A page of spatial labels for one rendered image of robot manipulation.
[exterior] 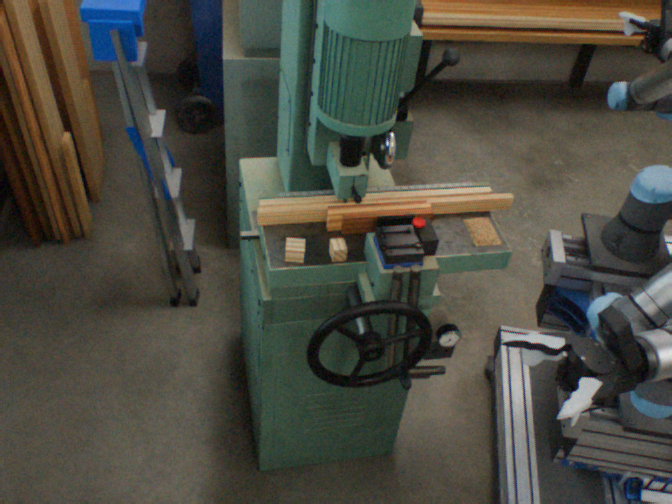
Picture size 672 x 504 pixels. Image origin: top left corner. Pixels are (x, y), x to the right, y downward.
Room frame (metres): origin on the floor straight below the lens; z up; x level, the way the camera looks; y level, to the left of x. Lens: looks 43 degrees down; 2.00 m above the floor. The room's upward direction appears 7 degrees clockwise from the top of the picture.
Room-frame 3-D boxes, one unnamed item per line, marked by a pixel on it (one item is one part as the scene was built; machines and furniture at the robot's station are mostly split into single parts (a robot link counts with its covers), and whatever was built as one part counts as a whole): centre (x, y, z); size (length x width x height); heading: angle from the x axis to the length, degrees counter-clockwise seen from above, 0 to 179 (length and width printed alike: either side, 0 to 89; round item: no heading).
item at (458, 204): (1.35, -0.12, 0.92); 0.66 x 0.02 x 0.04; 106
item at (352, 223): (1.29, -0.12, 0.93); 0.23 x 0.02 x 0.05; 106
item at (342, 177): (1.33, 0.00, 1.03); 0.14 x 0.07 x 0.09; 16
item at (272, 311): (1.43, 0.03, 0.76); 0.57 x 0.45 x 0.09; 16
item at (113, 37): (1.85, 0.65, 0.58); 0.27 x 0.25 x 1.16; 100
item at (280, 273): (1.24, -0.13, 0.87); 0.61 x 0.30 x 0.06; 106
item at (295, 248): (1.15, 0.09, 0.92); 0.04 x 0.04 x 0.04; 3
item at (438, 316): (1.25, -0.30, 0.58); 0.12 x 0.08 x 0.08; 16
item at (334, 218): (1.30, -0.09, 0.93); 0.26 x 0.02 x 0.06; 106
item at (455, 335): (1.18, -0.32, 0.65); 0.06 x 0.04 x 0.08; 106
